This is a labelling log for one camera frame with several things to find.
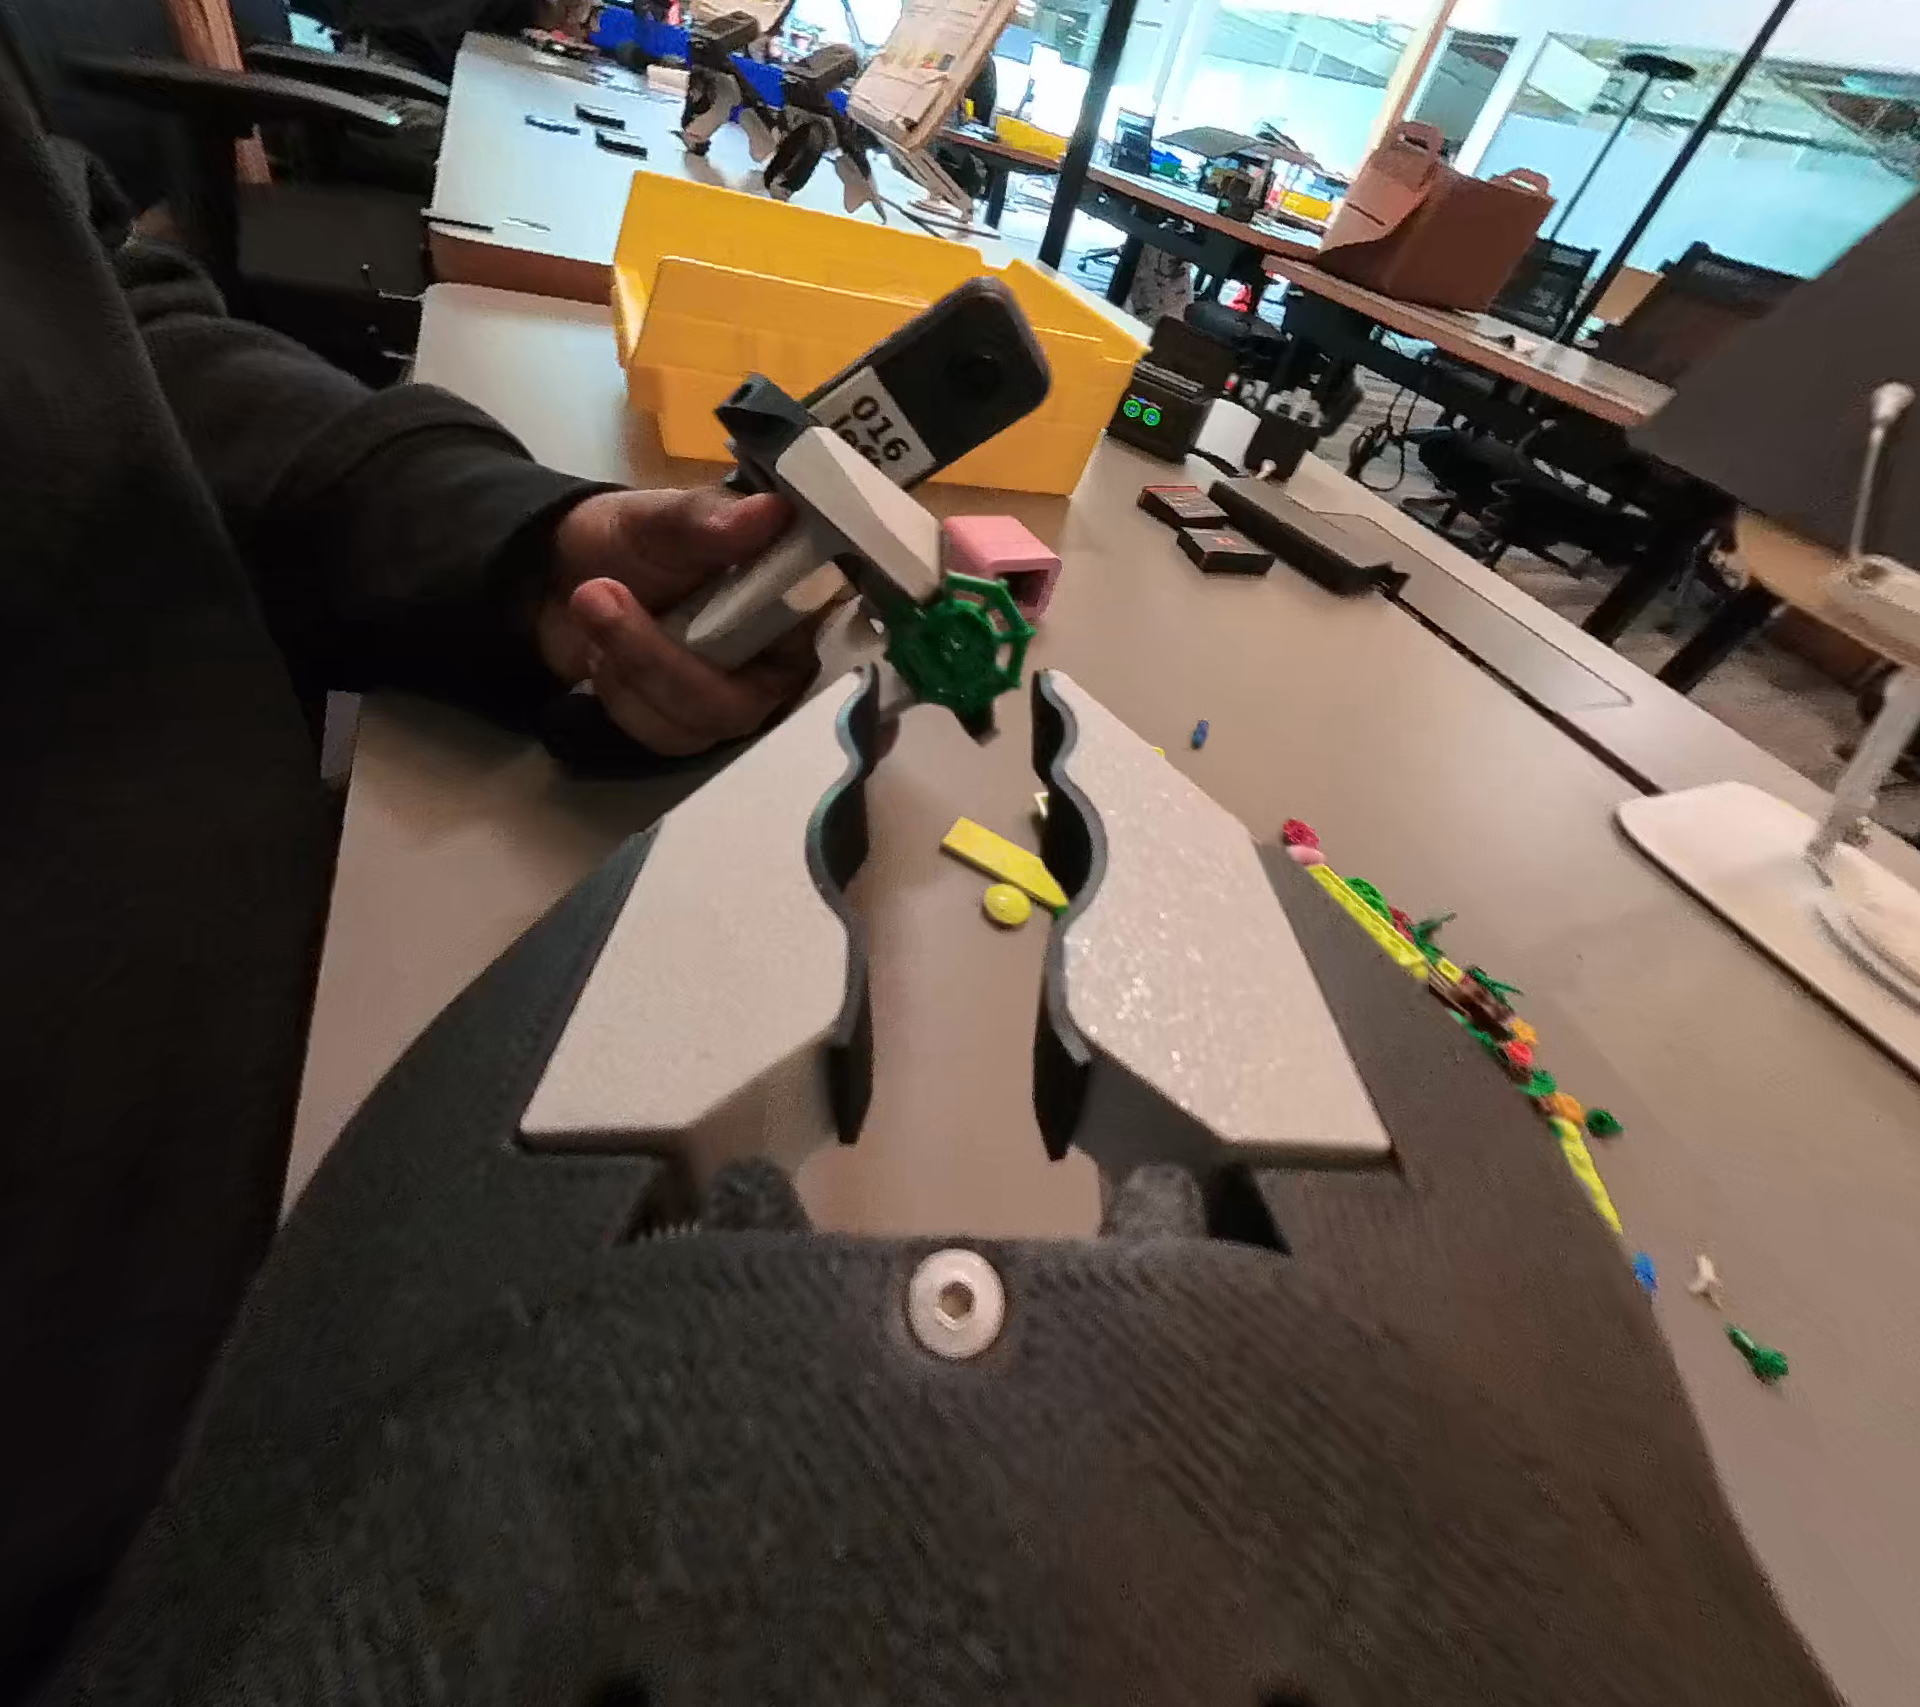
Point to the person's left hand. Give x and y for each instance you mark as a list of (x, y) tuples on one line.
[(633, 569)]

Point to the yellow plastic bin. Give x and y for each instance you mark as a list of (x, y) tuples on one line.
[(721, 342)]

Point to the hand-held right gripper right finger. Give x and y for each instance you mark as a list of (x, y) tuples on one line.
[(1216, 1003)]

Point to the small green toy stud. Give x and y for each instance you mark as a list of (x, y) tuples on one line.
[(1758, 1353)]

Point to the black power brick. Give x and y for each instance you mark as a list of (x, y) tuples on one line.
[(1305, 528)]

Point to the black flat battery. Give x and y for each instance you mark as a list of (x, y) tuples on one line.
[(1230, 552), (1184, 506)]

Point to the black charging case green lights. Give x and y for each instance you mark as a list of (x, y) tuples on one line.
[(1165, 410)]

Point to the white stand base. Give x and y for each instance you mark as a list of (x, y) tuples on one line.
[(1725, 849)]

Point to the cream toy piece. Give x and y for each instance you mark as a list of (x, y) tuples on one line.
[(1705, 1276)]

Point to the black pole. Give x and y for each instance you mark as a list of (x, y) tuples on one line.
[(1119, 13)]

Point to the black office chair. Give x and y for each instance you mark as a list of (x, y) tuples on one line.
[(301, 116)]

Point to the black angular gadget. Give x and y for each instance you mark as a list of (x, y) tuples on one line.
[(816, 122), (716, 82)]

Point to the person's black jacket torso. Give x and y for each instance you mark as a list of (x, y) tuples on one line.
[(135, 912)]

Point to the black green round toy piece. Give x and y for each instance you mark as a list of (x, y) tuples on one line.
[(961, 643)]

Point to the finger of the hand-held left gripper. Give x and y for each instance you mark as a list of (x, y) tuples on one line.
[(867, 513)]

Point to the brown top background desk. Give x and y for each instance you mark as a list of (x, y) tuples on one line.
[(1467, 342)]

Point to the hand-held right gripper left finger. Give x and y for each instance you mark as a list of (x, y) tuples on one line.
[(691, 987)]

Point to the brown cardboard box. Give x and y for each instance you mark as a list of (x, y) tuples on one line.
[(1440, 230)]

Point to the wooden easel stand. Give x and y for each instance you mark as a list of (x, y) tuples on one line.
[(937, 190)]

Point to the black monitor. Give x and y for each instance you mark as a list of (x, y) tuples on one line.
[(1799, 384)]

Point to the person's left forearm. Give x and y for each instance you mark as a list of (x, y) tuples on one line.
[(375, 492)]

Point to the pink hollow block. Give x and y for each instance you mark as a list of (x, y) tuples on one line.
[(1000, 545)]

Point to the black floor lamp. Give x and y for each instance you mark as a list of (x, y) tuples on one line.
[(1623, 139), (1741, 74)]

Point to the pile of colourful toy bricks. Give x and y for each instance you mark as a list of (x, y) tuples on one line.
[(1479, 1003)]

